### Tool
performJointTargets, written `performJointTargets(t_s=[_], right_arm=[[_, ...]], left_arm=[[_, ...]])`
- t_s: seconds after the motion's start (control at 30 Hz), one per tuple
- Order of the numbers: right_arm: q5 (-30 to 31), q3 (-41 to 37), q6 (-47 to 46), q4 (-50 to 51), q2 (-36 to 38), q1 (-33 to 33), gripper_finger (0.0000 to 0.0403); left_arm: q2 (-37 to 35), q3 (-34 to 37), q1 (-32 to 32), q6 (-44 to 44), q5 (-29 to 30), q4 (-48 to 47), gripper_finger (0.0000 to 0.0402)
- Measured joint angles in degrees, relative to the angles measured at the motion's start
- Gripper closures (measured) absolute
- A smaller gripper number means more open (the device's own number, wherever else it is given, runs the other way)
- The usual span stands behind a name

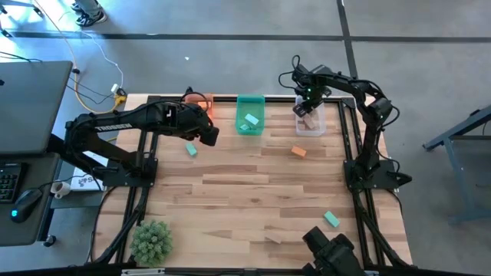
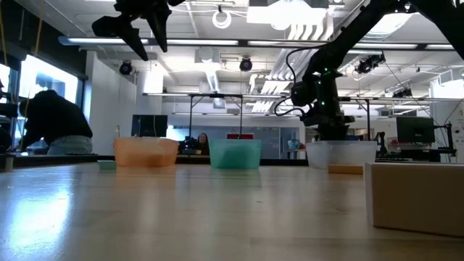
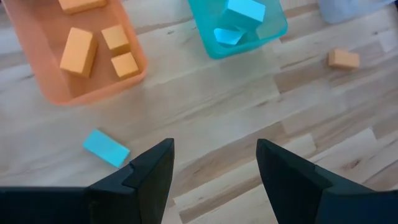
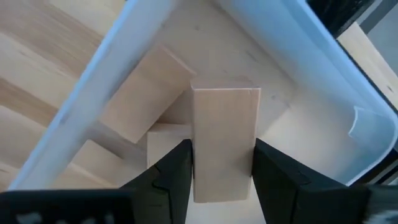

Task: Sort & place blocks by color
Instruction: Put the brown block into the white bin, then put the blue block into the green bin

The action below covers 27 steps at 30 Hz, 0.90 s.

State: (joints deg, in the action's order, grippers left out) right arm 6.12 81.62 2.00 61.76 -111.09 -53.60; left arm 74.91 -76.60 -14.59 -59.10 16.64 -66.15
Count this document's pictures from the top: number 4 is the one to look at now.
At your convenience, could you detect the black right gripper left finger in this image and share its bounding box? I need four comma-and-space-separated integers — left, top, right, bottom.
119, 138, 194, 224

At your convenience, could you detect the plain wood cube block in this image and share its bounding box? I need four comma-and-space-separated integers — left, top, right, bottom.
146, 123, 192, 170

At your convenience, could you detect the plain wood rectangular block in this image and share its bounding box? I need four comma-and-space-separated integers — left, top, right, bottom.
101, 43, 197, 144
190, 77, 261, 203

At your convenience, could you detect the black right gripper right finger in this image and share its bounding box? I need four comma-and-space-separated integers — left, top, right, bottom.
251, 138, 354, 224

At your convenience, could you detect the clear plastic bin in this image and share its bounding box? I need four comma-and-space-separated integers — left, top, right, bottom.
7, 0, 398, 191

